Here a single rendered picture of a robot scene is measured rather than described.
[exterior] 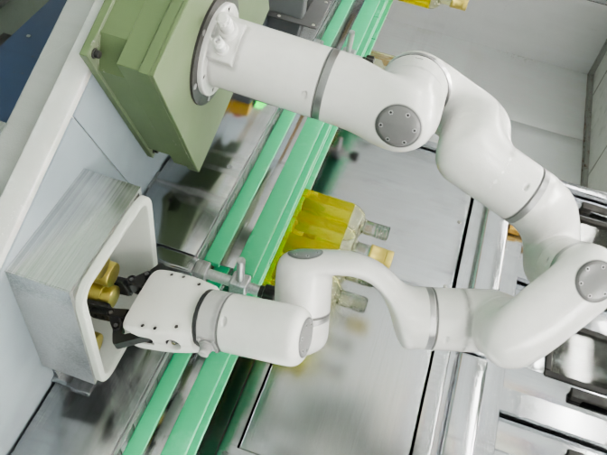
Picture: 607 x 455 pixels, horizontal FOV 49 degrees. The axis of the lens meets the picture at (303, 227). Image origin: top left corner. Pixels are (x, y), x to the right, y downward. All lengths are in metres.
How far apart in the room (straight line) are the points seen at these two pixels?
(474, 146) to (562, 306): 0.22
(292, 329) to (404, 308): 0.16
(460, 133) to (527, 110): 6.13
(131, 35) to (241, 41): 0.15
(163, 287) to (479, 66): 6.62
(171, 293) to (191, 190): 0.26
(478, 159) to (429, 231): 0.67
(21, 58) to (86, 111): 0.57
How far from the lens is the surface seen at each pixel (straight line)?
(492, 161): 0.88
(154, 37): 0.80
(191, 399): 1.02
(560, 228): 0.96
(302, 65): 0.86
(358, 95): 0.85
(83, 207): 0.84
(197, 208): 1.07
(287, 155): 1.19
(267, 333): 0.80
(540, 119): 6.97
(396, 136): 0.85
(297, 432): 1.19
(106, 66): 0.82
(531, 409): 1.35
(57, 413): 1.01
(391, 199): 1.56
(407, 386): 1.26
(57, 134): 0.82
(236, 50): 0.88
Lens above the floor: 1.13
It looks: 6 degrees down
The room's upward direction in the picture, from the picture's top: 108 degrees clockwise
